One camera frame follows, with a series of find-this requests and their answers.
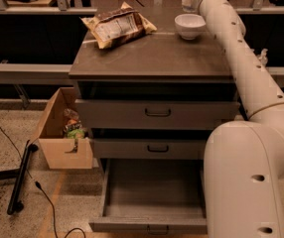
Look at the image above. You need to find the clear plastic water bottle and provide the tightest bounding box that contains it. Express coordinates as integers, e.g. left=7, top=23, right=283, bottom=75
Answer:
left=182, top=0, right=197, bottom=13

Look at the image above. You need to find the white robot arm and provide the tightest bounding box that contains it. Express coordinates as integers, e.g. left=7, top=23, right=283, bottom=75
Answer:
left=185, top=0, right=284, bottom=238

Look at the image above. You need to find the white ceramic bowl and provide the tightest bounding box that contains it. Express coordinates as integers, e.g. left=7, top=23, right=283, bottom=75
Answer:
left=175, top=14, right=206, bottom=40

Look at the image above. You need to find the right clear pump bottle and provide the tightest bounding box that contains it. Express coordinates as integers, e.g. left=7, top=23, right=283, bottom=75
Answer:
left=257, top=49, right=268, bottom=66

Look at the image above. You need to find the brown snack bag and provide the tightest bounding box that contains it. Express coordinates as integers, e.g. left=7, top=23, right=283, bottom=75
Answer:
left=81, top=2, right=157, bottom=50

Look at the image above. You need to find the grey drawer cabinet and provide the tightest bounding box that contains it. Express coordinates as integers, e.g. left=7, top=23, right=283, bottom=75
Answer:
left=69, top=6, right=242, bottom=180

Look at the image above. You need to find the top grey drawer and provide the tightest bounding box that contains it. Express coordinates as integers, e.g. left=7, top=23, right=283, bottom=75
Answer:
left=75, top=99, right=239, bottom=130

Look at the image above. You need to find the green snack packet in box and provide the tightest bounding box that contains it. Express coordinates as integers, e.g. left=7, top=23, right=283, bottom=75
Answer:
left=63, top=108, right=85, bottom=140

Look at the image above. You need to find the middle grey drawer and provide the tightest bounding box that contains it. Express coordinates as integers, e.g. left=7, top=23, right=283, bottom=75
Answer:
left=92, top=139, right=206, bottom=160

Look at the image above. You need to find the cardboard box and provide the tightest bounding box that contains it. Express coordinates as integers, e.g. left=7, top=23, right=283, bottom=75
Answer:
left=31, top=87, right=93, bottom=170

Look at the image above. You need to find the bottom open grey drawer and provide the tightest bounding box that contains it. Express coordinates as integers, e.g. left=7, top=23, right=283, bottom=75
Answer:
left=89, top=159, right=208, bottom=235

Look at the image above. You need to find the black floor cable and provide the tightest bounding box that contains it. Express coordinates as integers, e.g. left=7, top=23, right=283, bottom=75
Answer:
left=0, top=97, right=87, bottom=238

